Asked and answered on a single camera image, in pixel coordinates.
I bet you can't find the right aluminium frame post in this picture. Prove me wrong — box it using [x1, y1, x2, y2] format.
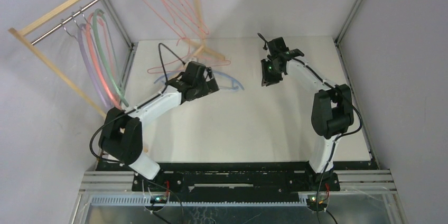
[334, 0, 364, 47]

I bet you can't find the purple plastic hanger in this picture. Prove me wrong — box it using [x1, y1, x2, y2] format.
[61, 20, 112, 108]

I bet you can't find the blue plastic hanger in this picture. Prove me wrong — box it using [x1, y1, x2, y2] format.
[153, 70, 245, 92]

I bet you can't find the green plastic hanger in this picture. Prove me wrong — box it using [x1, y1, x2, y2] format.
[80, 8, 130, 108]

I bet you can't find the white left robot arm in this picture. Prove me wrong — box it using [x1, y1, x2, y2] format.
[94, 61, 219, 191]

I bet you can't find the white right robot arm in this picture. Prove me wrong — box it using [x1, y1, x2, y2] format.
[259, 35, 354, 190]

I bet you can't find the pink notched hanger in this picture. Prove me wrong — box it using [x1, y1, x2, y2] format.
[139, 0, 231, 67]

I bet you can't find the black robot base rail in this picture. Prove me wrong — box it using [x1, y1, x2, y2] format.
[96, 161, 379, 204]

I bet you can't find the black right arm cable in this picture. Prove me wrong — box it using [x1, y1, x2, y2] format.
[257, 32, 363, 195]

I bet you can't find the left aluminium frame post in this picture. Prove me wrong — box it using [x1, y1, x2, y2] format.
[83, 0, 137, 52]

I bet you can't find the wooden clothes rack frame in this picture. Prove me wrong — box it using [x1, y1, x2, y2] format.
[7, 0, 226, 154]

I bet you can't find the metal rack hanging rod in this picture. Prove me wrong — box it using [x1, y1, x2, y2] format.
[20, 0, 108, 45]

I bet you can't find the pink curved plastic hanger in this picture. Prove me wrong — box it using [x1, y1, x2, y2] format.
[71, 12, 123, 109]

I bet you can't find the aluminium frame post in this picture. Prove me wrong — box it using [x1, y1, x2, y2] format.
[334, 0, 364, 47]
[83, 0, 137, 52]

